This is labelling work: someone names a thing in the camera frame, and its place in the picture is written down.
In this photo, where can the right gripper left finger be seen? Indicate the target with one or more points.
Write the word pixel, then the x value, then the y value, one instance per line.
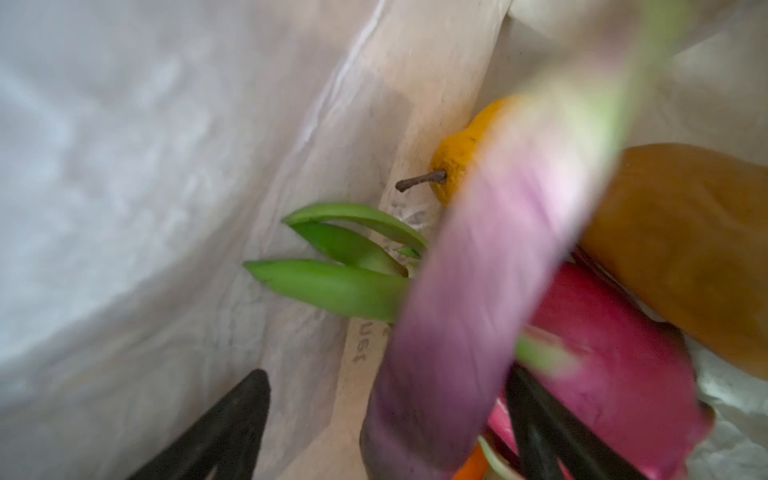
pixel 224 443

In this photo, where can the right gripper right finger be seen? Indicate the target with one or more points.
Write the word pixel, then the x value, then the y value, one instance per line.
pixel 553 442

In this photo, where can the pink dragon fruit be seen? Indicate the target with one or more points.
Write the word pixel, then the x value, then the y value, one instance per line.
pixel 629 380

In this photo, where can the brown potato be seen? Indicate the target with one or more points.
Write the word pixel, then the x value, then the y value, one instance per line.
pixel 684 228

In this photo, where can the yellow orange mango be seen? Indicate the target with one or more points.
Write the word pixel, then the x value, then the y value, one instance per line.
pixel 455 154

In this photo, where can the cream canvas grocery bag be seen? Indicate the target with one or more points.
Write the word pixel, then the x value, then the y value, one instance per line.
pixel 149 148

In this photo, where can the purple eggplant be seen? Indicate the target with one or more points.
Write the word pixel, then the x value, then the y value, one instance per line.
pixel 533 185

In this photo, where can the orange tangerine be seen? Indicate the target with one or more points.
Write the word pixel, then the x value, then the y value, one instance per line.
pixel 475 466

